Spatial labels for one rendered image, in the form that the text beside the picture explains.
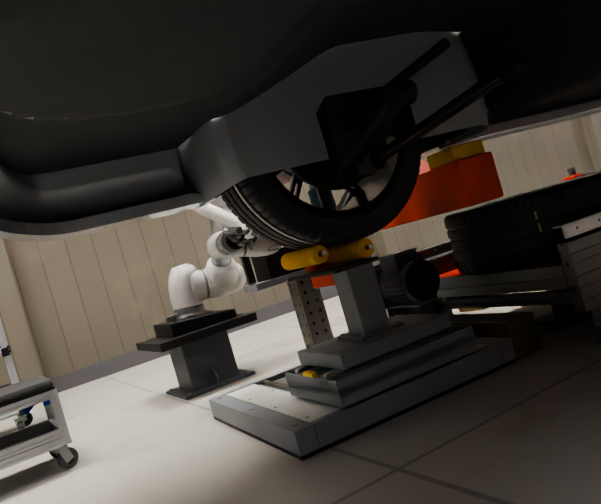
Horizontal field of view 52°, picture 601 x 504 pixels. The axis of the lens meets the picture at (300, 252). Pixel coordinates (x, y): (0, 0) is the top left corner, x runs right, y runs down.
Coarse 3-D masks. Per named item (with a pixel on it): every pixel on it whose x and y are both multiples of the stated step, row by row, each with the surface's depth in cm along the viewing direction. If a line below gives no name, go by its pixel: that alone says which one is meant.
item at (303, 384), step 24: (432, 336) 190; (456, 336) 186; (384, 360) 181; (408, 360) 178; (432, 360) 182; (288, 384) 200; (312, 384) 182; (336, 384) 168; (360, 384) 171; (384, 384) 174
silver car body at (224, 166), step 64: (0, 0) 60; (64, 0) 62; (128, 0) 65; (192, 0) 70; (256, 0) 75; (320, 0) 81; (384, 0) 139; (448, 0) 156; (512, 0) 166; (576, 0) 87; (0, 64) 73; (64, 64) 77; (128, 64) 83; (192, 64) 91; (256, 64) 100; (320, 64) 162; (384, 64) 170; (448, 64) 180; (576, 64) 181; (0, 128) 110; (64, 128) 121; (128, 128) 134; (192, 128) 151; (256, 128) 152; (320, 128) 160; (448, 128) 177; (512, 128) 217; (0, 192) 135; (64, 192) 155; (128, 192) 162; (192, 192) 180
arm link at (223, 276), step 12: (216, 204) 284; (216, 228) 294; (216, 264) 308; (228, 264) 311; (216, 276) 310; (228, 276) 311; (240, 276) 317; (216, 288) 313; (228, 288) 316; (240, 288) 322
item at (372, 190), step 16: (400, 128) 194; (400, 160) 193; (272, 176) 174; (384, 176) 196; (288, 192) 176; (320, 192) 202; (352, 192) 207; (368, 192) 200; (384, 192) 189; (320, 208) 179; (352, 208) 194
